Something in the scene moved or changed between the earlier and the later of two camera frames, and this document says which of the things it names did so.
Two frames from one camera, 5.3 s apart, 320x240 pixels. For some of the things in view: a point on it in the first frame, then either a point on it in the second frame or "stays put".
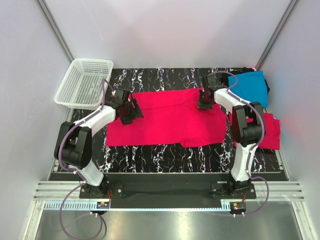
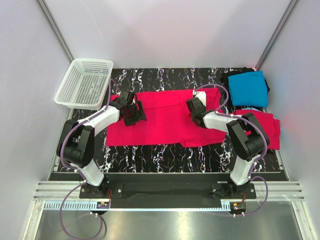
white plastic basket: [82, 87] stays put
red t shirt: [171, 118] stays put
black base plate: [167, 191] stays put
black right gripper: [204, 103] → [194, 110]
